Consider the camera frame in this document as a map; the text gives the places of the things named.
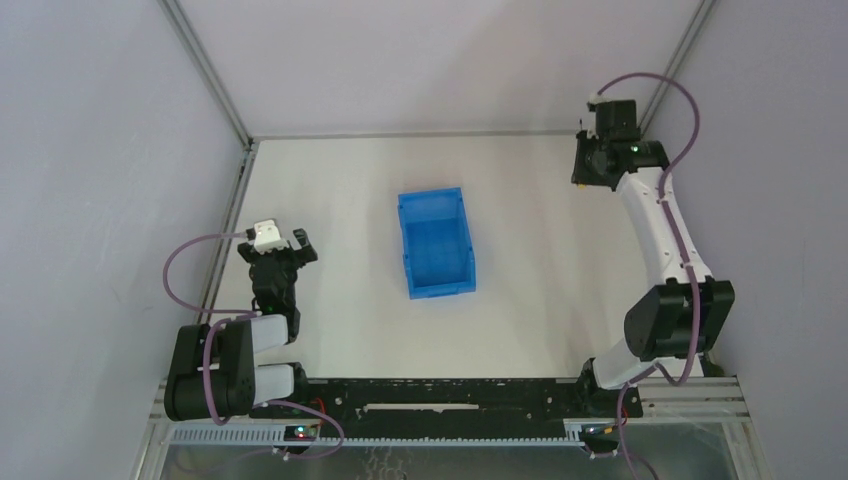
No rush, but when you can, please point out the black yellow screwdriver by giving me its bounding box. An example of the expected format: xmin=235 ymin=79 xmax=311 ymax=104
xmin=575 ymin=118 xmax=586 ymax=190

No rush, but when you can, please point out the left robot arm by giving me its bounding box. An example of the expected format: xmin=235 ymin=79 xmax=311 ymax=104
xmin=163 ymin=221 xmax=318 ymax=425

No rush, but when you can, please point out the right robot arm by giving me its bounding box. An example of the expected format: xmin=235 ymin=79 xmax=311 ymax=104
xmin=571 ymin=96 xmax=735 ymax=417

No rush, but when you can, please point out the blue plastic bin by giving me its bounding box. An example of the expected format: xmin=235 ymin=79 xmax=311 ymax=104
xmin=397 ymin=187 xmax=477 ymax=300

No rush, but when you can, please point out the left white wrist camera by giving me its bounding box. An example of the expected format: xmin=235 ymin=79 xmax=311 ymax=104
xmin=246 ymin=219 xmax=290 ymax=254

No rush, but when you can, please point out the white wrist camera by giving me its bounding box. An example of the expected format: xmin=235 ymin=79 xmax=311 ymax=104
xmin=587 ymin=95 xmax=608 ymax=112
xmin=246 ymin=219 xmax=290 ymax=254

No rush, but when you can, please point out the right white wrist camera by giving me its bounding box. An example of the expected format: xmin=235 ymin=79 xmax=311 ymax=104
xmin=587 ymin=95 xmax=608 ymax=112

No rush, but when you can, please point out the aluminium frame back rail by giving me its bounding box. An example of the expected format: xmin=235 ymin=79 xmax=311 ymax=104
xmin=251 ymin=129 xmax=578 ymax=143

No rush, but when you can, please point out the aluminium frame rail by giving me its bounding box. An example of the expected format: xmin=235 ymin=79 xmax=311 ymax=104
xmin=158 ymin=0 xmax=258 ymax=323
xmin=251 ymin=129 xmax=578 ymax=143
xmin=640 ymin=0 xmax=719 ymax=159

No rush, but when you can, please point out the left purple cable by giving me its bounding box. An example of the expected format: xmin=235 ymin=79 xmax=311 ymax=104
xmin=162 ymin=232 xmax=346 ymax=462

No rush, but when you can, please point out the aluminium frame left rail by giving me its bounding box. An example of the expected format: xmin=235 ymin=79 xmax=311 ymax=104
xmin=158 ymin=0 xmax=258 ymax=323

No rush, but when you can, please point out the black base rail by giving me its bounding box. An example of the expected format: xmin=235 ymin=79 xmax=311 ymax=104
xmin=248 ymin=377 xmax=644 ymax=442

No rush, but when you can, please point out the aluminium frame right rail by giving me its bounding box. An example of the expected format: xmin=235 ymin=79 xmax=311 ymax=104
xmin=640 ymin=0 xmax=719 ymax=159

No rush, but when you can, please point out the grey slotted cable duct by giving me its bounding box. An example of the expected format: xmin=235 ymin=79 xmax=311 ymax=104
xmin=170 ymin=424 xmax=584 ymax=447

